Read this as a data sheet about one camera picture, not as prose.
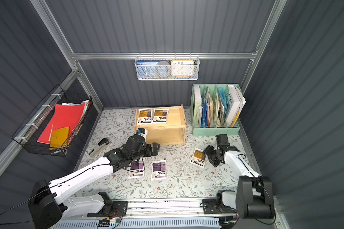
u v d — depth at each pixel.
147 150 0.69
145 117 0.85
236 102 0.89
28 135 0.61
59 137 0.68
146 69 0.84
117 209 0.73
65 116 0.74
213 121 1.00
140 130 0.69
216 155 0.66
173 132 1.01
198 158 0.91
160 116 0.87
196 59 0.89
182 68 0.89
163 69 0.91
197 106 0.89
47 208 0.41
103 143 0.94
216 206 0.72
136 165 0.89
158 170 0.86
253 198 0.42
